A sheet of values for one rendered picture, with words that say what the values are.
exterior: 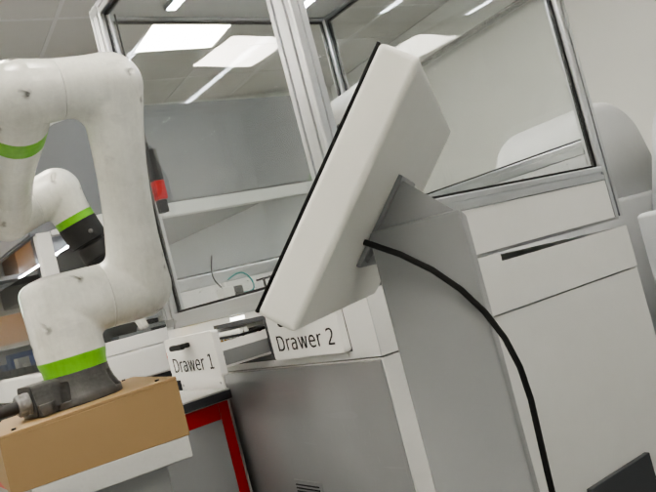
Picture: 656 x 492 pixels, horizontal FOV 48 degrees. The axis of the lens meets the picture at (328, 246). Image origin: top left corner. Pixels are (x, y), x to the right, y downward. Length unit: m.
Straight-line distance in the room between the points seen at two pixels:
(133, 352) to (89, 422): 1.30
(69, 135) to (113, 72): 1.35
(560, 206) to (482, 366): 1.10
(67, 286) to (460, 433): 0.82
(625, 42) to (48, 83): 3.98
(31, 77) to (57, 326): 0.45
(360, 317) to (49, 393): 0.61
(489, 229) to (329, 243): 1.03
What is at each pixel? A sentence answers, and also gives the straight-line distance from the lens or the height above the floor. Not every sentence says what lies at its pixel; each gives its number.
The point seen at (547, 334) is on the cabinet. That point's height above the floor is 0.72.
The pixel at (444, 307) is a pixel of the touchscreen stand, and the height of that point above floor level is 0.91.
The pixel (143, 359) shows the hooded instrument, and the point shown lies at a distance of 2.69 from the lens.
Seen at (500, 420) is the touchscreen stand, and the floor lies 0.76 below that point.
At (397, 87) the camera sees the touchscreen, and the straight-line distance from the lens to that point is 0.76.
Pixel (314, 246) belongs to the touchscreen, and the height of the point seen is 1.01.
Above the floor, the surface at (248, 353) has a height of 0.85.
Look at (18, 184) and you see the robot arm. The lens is 1.59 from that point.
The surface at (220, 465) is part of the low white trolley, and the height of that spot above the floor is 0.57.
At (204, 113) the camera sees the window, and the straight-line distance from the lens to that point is 1.96.
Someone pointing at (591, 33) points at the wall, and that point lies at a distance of 5.06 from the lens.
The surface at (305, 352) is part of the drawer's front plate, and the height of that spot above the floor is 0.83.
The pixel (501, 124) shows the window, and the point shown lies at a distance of 1.91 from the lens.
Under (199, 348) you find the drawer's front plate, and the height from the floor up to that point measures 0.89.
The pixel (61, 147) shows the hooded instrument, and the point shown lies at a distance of 2.73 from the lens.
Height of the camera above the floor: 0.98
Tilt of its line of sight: 3 degrees up
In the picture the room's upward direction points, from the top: 14 degrees counter-clockwise
